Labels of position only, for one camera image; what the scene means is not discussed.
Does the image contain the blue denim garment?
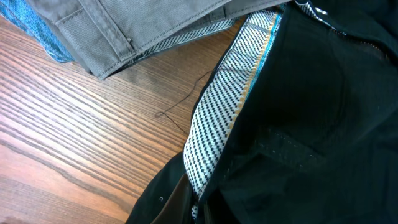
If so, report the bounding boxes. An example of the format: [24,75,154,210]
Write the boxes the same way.
[1,0,74,63]

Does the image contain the black shorts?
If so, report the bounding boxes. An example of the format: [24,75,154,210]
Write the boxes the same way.
[127,0,397,223]

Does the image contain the grey folded shorts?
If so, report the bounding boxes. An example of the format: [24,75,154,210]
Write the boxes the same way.
[28,0,285,79]

